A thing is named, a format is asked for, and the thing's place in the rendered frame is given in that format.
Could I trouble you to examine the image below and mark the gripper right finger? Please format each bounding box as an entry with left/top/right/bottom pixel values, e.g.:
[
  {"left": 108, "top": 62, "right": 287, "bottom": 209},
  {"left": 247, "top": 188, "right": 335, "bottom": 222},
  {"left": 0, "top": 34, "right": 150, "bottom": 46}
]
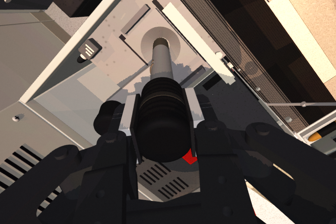
[{"left": 183, "top": 87, "right": 336, "bottom": 224}]

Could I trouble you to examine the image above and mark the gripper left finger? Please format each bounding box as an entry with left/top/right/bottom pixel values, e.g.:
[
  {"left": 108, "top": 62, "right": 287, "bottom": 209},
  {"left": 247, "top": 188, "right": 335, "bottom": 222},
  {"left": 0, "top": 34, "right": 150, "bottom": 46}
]
[{"left": 0, "top": 94, "right": 144, "bottom": 224}]

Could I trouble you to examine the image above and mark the black grey racking crank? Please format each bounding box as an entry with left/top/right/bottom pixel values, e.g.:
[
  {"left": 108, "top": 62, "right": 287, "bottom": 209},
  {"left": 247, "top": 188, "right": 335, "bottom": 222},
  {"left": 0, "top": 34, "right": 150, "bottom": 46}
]
[{"left": 136, "top": 38, "right": 195, "bottom": 163}]

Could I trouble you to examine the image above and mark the red button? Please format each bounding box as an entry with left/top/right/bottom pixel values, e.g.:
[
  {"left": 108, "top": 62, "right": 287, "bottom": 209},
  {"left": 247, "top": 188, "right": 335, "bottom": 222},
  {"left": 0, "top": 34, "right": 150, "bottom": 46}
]
[{"left": 182, "top": 148, "right": 198, "bottom": 165}]

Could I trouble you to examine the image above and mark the grey breaker cabinet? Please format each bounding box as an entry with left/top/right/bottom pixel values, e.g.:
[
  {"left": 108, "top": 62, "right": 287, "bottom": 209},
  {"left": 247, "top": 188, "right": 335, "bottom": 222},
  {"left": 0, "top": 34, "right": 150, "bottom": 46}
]
[{"left": 0, "top": 0, "right": 313, "bottom": 224}]

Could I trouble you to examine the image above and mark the grey round socket shutter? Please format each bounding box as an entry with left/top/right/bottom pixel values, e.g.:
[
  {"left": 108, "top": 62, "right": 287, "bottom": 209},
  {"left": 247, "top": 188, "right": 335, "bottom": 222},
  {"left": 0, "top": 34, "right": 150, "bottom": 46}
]
[{"left": 140, "top": 26, "right": 181, "bottom": 64}]

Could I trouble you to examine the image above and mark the thin grey rod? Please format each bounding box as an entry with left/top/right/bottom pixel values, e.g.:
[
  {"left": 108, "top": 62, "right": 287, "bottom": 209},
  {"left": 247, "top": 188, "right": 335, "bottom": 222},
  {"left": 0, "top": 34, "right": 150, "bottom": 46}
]
[{"left": 264, "top": 101, "right": 336, "bottom": 108}]

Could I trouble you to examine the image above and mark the grey tool tray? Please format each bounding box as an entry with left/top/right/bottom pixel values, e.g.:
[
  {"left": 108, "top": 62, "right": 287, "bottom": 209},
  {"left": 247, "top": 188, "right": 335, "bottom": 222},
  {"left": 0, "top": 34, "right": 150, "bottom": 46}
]
[{"left": 296, "top": 109, "right": 336, "bottom": 156}]

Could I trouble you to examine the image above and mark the brown mesh panel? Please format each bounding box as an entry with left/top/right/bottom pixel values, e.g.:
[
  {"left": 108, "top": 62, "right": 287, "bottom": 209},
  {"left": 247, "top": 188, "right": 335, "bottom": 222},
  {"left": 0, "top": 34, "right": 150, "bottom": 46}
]
[{"left": 159, "top": 0, "right": 310, "bottom": 133}]

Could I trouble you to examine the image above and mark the black white selector knob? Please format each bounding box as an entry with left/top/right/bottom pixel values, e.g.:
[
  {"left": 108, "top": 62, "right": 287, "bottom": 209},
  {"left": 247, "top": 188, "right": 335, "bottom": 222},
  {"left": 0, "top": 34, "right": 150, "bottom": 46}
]
[{"left": 76, "top": 38, "right": 103, "bottom": 64}]

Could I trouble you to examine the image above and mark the dark grey name plate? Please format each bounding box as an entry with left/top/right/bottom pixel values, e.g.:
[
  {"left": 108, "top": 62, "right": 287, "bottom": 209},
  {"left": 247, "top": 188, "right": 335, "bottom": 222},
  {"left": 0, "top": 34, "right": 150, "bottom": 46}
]
[{"left": 120, "top": 3, "right": 151, "bottom": 35}]

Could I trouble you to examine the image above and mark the tan fibre board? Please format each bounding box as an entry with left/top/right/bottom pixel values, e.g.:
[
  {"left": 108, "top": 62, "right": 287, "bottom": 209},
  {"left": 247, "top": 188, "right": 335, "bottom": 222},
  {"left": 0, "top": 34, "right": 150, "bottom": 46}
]
[{"left": 245, "top": 0, "right": 336, "bottom": 96}]

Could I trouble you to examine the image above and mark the yellow handled tool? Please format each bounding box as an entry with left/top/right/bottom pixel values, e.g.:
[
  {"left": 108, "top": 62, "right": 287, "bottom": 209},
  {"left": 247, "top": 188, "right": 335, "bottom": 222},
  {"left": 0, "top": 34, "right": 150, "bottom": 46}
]
[{"left": 307, "top": 126, "right": 336, "bottom": 142}]

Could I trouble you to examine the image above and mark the cream bar handle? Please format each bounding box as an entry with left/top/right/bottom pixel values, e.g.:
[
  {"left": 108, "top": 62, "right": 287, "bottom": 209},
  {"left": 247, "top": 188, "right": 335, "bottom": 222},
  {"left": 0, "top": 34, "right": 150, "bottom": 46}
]
[{"left": 162, "top": 2, "right": 236, "bottom": 85}]

